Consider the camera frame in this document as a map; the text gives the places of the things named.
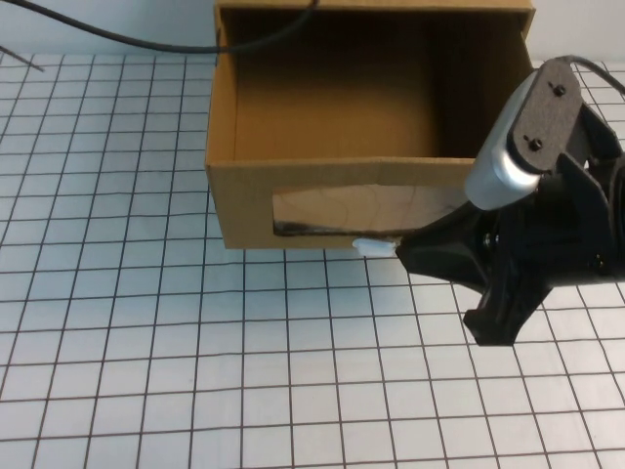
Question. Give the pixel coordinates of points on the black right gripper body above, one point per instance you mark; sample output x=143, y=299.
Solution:
x=552, y=244

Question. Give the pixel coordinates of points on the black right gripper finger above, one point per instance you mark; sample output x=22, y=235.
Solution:
x=503, y=317
x=444, y=249

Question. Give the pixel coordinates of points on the brown cardboard shoe box drawer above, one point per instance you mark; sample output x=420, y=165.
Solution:
x=244, y=205

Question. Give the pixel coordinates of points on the brown cardboard shoe box sleeve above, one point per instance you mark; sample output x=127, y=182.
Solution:
x=390, y=4

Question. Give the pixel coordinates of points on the white plastic drawer pull tab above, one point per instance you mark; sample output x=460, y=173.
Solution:
x=373, y=248

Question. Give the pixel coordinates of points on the white black-grid table cover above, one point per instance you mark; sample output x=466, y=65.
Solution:
x=146, y=352

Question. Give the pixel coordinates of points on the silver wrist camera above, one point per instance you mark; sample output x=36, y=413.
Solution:
x=517, y=146

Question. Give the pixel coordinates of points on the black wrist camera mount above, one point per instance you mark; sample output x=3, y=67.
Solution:
x=598, y=141

